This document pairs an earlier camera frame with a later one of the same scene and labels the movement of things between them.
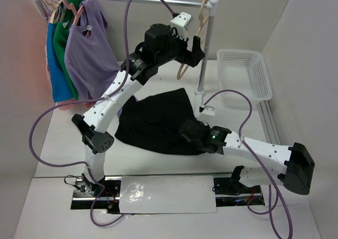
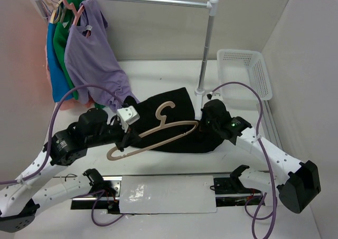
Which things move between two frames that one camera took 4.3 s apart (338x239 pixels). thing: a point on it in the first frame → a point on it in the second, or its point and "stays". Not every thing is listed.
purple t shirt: (91, 57) stays
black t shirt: (155, 122) stays
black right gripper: (200, 124) → (204, 114)
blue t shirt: (60, 87) stays
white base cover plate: (163, 194) stays
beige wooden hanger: (203, 19) → (112, 150)
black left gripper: (185, 56) → (125, 136)
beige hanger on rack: (56, 7) stays
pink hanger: (76, 16) stays
